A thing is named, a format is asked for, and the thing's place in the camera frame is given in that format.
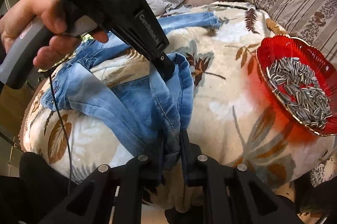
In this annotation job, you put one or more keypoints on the blue denim jeans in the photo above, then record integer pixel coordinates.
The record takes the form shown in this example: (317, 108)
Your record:
(108, 103)

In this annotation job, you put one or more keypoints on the striped sunflower seeds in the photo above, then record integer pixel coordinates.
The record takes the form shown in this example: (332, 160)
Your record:
(297, 86)

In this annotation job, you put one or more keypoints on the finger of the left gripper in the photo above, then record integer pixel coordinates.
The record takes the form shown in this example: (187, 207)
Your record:
(163, 65)

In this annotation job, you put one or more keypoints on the person's left hand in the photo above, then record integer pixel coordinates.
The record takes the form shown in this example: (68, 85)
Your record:
(53, 17)

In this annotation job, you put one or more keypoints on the red glass bowl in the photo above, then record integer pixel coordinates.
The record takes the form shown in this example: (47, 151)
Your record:
(277, 47)

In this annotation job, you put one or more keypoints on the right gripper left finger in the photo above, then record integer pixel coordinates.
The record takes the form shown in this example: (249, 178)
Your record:
(113, 195)

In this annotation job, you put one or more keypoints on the floral leaf fleece blanket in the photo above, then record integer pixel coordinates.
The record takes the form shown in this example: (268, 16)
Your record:
(235, 117)

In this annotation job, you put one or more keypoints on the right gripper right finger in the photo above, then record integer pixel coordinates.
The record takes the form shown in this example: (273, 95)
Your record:
(230, 195)

